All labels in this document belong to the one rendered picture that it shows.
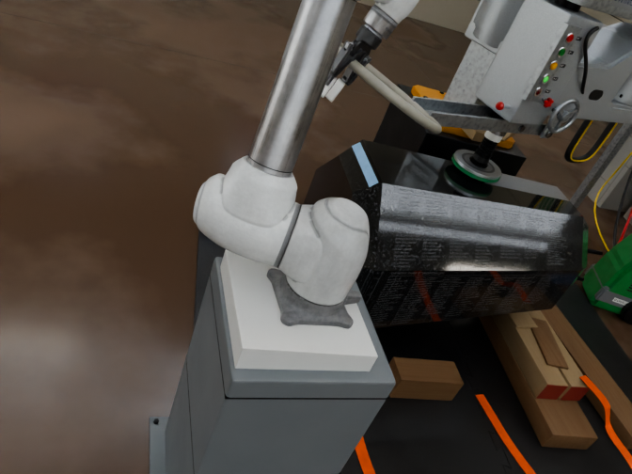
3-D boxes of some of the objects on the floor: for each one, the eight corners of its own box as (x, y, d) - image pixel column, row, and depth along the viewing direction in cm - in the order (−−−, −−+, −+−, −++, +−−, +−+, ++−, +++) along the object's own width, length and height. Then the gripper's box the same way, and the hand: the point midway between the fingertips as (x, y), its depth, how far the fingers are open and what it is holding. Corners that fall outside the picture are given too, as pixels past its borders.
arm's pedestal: (315, 557, 176) (424, 401, 131) (150, 575, 158) (210, 401, 113) (286, 417, 213) (362, 258, 168) (149, 418, 195) (194, 240, 150)
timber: (389, 398, 235) (401, 379, 228) (382, 374, 244) (393, 355, 238) (451, 401, 245) (464, 384, 238) (442, 378, 254) (454, 361, 247)
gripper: (368, 26, 156) (316, 96, 164) (394, 48, 171) (345, 111, 179) (351, 12, 159) (301, 82, 167) (378, 35, 174) (331, 97, 182)
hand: (330, 88), depth 172 cm, fingers closed on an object, 4 cm apart
